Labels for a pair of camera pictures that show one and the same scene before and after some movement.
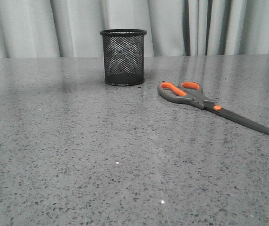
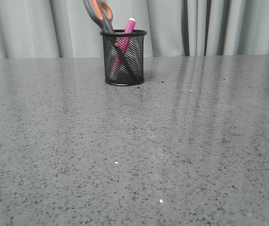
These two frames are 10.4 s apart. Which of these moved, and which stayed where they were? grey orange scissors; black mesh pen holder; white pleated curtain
Moved: grey orange scissors
Stayed: black mesh pen holder; white pleated curtain
